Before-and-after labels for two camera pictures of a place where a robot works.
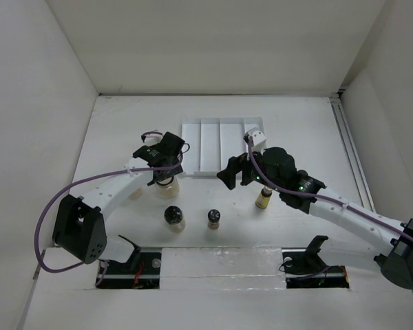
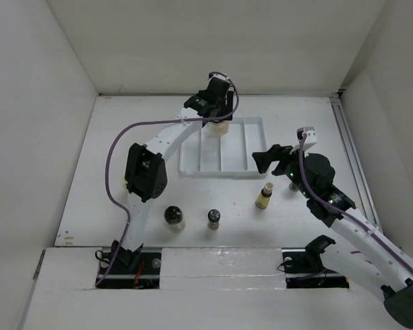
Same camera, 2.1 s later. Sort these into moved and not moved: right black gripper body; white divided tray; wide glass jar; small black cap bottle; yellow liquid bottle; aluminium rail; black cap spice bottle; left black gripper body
Moved: wide glass jar; left black gripper body; right black gripper body
Not moved: black cap spice bottle; small black cap bottle; aluminium rail; yellow liquid bottle; white divided tray
